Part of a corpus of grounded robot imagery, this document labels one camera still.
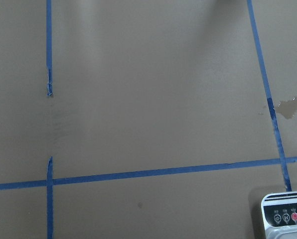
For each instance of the white digital kitchen scale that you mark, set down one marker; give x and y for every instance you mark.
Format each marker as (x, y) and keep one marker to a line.
(279, 213)

